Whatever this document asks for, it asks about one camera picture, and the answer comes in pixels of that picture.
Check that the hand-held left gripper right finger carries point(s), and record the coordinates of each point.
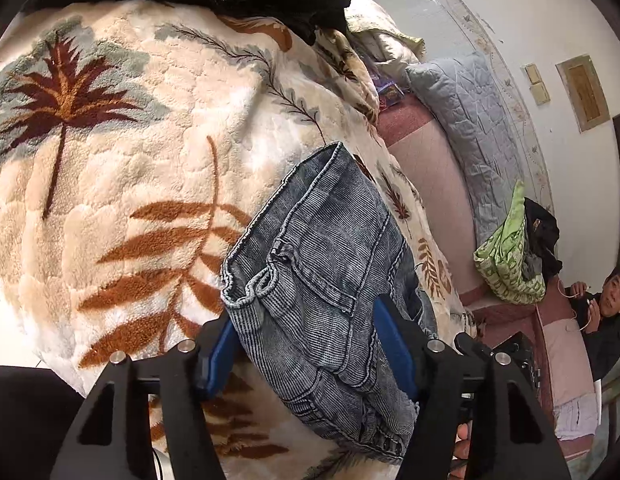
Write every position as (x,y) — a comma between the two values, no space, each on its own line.
(396,347)

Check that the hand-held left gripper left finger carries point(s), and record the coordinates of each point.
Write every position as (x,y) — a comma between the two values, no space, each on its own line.
(217,360)

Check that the grey-blue denim pants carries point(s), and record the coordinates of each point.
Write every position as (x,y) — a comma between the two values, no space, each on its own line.
(320,260)

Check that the person's right hand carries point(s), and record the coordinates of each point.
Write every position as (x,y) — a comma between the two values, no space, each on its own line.
(462,442)

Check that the white cloth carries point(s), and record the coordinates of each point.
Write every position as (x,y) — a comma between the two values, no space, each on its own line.
(575,417)

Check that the green and white patterned quilt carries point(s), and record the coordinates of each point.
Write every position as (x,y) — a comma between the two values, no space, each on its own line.
(510,265)

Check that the black bag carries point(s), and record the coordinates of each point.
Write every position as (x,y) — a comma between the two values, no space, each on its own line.
(542,235)

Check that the person's dark clothing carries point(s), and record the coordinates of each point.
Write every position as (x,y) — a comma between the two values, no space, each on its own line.
(29,410)

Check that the cream leaf-print fleece blanket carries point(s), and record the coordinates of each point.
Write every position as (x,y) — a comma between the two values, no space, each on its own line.
(139,160)

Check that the grey quilted pillow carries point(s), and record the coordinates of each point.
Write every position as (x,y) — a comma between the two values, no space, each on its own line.
(480,140)

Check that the purple packet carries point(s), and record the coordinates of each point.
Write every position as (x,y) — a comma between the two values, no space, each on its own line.
(390,94)

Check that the cream pillow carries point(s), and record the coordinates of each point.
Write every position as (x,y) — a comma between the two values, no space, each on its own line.
(380,35)

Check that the beige framed wall picture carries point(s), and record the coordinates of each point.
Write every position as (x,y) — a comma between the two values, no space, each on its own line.
(582,92)

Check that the beige wall switch plates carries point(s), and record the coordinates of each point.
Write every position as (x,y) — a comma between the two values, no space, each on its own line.
(536,82)

